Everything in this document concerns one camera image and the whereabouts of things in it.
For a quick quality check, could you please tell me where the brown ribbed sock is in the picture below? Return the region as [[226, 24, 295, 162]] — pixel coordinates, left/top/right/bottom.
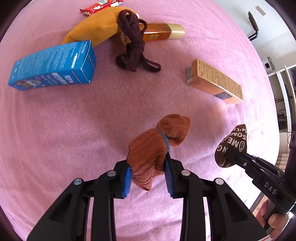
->
[[127, 114, 191, 191]]

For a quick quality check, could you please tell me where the dark brown lettered sock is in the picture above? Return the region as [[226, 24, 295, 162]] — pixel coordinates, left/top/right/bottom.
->
[[214, 124, 247, 168]]

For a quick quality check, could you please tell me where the amber gold-capped bottle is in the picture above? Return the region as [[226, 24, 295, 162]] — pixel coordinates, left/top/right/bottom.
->
[[143, 23, 185, 42]]

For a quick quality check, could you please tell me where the red candy wrapper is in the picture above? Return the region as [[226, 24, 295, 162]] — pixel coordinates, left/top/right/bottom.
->
[[80, 0, 125, 16]]

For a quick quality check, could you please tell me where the person's right hand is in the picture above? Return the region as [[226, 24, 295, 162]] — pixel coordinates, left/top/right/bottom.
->
[[255, 199, 289, 240]]

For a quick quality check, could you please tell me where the pink bed sheet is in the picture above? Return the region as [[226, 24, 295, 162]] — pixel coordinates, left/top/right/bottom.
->
[[1, 1, 280, 240]]

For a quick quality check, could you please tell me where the orange cardboard box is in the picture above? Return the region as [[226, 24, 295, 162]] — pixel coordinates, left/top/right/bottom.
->
[[186, 59, 243, 104]]

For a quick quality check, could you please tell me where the white bookshelf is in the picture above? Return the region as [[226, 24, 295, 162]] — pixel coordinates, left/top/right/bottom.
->
[[268, 64, 296, 133]]

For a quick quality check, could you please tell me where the blue cardboard box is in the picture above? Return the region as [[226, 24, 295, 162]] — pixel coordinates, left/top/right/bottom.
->
[[8, 40, 96, 91]]

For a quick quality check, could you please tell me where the maroon knotted sock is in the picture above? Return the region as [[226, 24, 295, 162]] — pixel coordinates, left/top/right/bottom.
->
[[116, 9, 161, 73]]

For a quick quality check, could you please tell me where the mustard yellow cloth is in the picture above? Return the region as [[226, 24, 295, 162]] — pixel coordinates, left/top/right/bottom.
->
[[61, 6, 139, 47]]

